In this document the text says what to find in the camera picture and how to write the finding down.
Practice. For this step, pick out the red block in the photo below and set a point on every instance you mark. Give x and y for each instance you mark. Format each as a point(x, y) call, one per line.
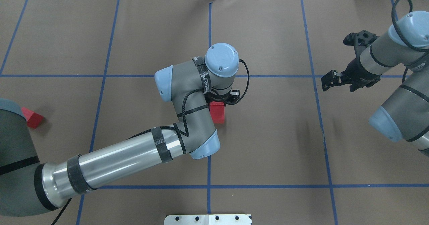
point(217, 112)
point(33, 119)

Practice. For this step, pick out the brown paper table mat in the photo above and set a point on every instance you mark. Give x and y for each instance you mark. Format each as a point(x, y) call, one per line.
point(290, 153)

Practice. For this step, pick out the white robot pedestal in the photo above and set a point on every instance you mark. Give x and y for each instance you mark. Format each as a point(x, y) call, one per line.
point(209, 219)

